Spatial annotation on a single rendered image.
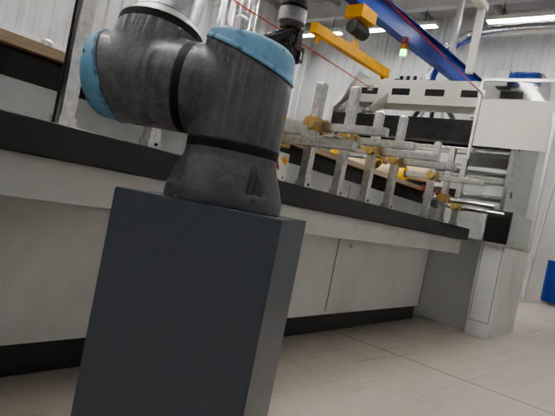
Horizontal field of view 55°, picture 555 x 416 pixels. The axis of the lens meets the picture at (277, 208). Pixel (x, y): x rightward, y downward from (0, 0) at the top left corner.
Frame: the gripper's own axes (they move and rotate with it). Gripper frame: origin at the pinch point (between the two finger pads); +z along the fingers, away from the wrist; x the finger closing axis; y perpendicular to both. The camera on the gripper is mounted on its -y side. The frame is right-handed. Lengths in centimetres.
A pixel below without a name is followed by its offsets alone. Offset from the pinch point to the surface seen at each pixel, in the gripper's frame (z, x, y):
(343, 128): 5.6, -3.6, 39.6
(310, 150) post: 15.9, 6.3, 35.2
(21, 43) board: 10, 24, -69
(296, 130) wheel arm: 16.0, -19.6, -10.6
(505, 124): -41, -4, 239
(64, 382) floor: 99, 21, -42
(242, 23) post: -14.7, 6.1, -13.6
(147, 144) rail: 28.0, 6.0, -40.5
